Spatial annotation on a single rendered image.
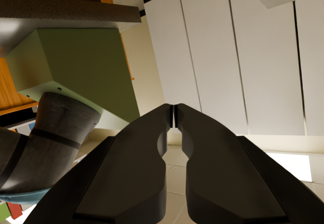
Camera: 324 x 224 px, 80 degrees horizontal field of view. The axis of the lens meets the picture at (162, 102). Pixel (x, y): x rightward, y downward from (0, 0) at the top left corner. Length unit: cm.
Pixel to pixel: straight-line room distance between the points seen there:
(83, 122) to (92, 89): 9
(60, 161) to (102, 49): 27
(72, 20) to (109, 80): 15
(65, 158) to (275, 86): 245
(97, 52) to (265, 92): 239
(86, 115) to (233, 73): 237
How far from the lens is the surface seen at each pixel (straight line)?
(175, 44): 298
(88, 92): 46
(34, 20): 40
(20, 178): 49
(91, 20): 45
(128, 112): 52
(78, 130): 50
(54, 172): 50
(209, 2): 281
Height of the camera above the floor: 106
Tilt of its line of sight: 10 degrees up
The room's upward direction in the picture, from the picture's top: 167 degrees clockwise
